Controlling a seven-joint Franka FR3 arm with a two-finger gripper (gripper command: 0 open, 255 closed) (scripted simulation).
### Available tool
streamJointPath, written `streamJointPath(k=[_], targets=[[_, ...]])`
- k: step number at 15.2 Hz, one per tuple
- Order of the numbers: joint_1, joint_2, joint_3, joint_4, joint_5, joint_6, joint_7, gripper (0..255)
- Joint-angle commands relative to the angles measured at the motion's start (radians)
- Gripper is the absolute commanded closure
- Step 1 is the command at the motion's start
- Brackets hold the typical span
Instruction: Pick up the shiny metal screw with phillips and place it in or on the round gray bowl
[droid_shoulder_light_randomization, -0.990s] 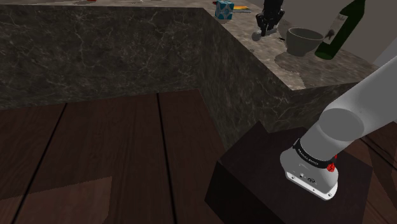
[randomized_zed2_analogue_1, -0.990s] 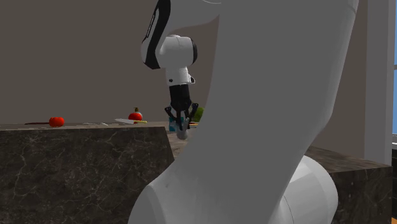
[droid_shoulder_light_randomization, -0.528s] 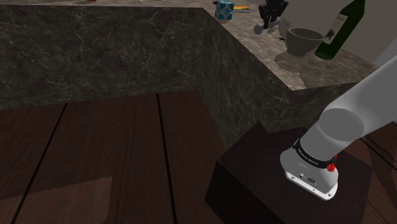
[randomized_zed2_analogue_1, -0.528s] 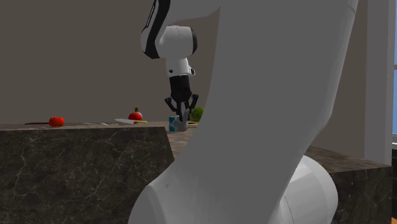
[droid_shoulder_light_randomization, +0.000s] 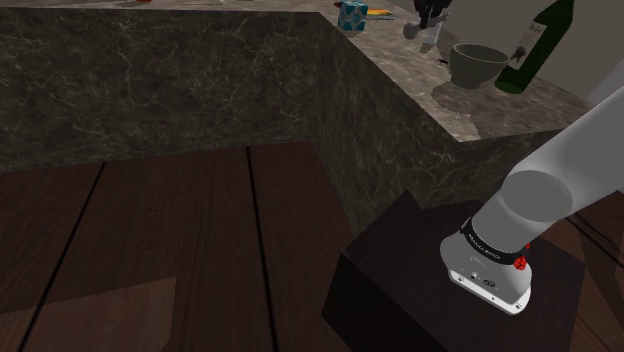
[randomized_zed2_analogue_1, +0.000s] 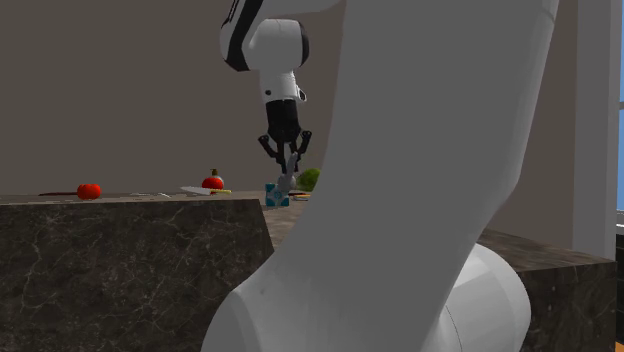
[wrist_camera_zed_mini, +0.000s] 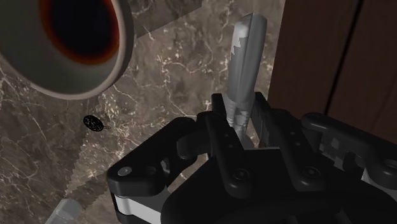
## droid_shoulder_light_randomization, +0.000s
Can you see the flat multicoloured book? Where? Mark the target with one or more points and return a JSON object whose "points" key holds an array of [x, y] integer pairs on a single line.
{"points": [[380, 14]]}

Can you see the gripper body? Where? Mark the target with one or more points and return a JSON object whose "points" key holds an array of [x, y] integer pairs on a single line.
{"points": [[431, 7]]}

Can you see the dark robot stand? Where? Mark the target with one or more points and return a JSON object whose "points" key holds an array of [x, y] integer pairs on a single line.
{"points": [[404, 273]]}

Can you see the grey bowl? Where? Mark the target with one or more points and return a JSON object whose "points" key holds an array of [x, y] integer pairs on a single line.
{"points": [[475, 68]]}

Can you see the blue patterned cube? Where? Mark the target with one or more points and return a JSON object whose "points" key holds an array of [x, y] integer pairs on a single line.
{"points": [[353, 14]]}

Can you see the dark green glass bottle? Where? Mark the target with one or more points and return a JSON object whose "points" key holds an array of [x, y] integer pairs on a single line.
{"points": [[538, 46]]}

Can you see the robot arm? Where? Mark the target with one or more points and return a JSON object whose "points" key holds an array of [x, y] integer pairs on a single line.
{"points": [[546, 185]]}

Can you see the grey round-headed spoon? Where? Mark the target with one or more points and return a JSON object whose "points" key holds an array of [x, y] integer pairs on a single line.
{"points": [[411, 30]]}

